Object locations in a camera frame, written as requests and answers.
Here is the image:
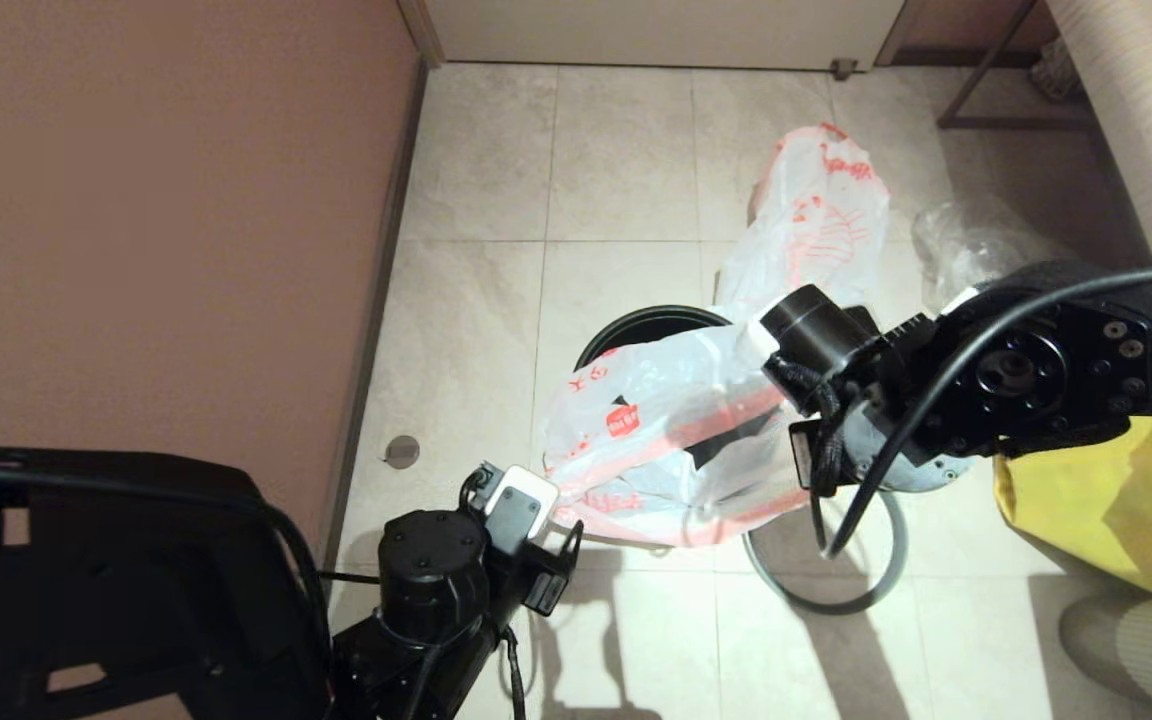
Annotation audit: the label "grey bin ring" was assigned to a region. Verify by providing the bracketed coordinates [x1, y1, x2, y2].
[744, 488, 907, 614]

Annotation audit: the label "clear plastic bag dark contents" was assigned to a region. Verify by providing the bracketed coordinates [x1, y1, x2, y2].
[914, 200, 1077, 311]

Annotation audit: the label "yellow fabric bag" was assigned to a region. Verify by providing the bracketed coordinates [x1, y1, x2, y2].
[993, 415, 1152, 604]

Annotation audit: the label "black round trash bin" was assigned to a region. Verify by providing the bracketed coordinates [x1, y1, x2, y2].
[576, 305, 787, 471]

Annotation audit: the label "beige striped upholstered sofa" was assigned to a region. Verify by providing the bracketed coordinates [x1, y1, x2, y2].
[1046, 0, 1152, 266]

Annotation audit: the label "white crumpled fabric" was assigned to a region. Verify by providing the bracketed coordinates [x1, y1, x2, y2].
[1032, 36, 1083, 99]

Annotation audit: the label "brown cabinet side panel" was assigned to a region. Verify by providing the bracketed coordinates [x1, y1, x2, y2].
[0, 0, 432, 720]

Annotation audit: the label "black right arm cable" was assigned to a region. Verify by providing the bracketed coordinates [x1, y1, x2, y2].
[811, 255, 1152, 559]

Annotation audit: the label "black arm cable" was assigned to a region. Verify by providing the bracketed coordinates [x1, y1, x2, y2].
[266, 495, 529, 720]
[811, 255, 1152, 559]

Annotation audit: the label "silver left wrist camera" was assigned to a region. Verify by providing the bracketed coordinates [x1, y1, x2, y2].
[481, 463, 560, 546]

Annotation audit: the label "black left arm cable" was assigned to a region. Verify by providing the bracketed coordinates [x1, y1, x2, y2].
[266, 495, 529, 720]

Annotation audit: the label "brown metal table frame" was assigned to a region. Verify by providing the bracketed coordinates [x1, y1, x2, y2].
[936, 0, 1092, 131]

